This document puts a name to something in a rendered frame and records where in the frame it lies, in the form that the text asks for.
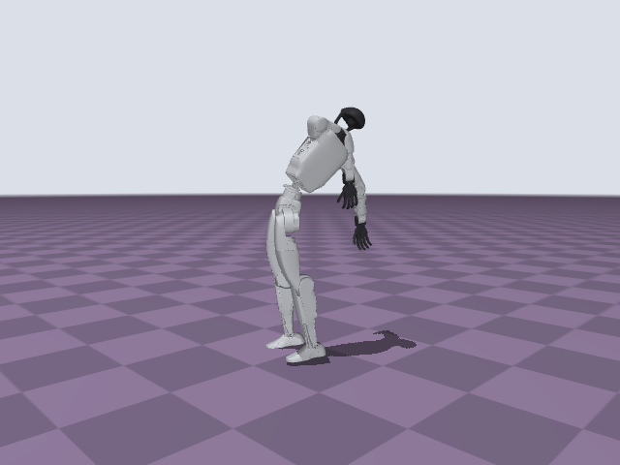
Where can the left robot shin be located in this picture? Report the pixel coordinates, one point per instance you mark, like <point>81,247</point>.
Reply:
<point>305,308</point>

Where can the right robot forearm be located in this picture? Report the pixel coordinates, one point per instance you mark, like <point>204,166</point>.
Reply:
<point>360,209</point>

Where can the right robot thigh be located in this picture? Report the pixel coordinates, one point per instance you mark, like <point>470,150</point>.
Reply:
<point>270,249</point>

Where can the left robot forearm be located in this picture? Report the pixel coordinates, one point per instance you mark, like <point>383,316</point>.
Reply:
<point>349,170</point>

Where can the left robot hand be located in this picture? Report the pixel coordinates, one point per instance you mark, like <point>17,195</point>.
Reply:
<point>349,191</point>

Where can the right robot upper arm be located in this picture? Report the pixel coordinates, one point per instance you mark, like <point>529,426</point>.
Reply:
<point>359,184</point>

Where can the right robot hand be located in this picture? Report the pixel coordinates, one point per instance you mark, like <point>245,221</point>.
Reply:
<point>360,234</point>

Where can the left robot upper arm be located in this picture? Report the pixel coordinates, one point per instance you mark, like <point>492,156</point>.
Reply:
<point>317,124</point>

